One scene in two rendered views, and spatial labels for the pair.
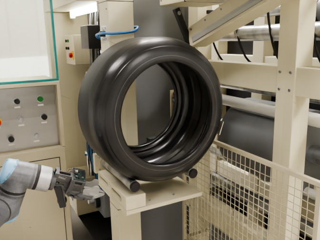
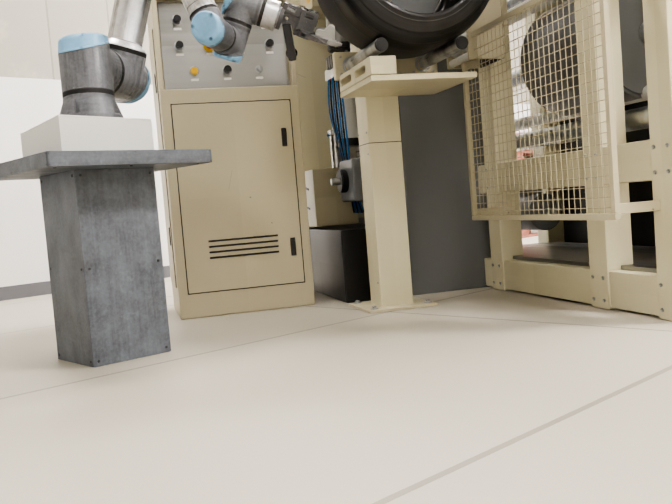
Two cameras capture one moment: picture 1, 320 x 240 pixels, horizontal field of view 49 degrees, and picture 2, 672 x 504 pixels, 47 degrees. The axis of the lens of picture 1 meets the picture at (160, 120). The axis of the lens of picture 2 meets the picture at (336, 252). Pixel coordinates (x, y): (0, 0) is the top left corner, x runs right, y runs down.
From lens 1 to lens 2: 1.57 m
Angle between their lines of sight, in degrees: 15
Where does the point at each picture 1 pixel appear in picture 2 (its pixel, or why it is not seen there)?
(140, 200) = (389, 63)
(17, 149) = (235, 86)
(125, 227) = (380, 172)
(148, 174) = (396, 22)
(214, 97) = not seen: outside the picture
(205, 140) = not seen: outside the picture
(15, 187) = (240, 12)
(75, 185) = (306, 22)
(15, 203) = (240, 34)
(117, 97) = not seen: outside the picture
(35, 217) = (256, 183)
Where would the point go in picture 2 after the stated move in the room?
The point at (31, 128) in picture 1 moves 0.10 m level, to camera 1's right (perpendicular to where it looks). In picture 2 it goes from (252, 58) to (276, 56)
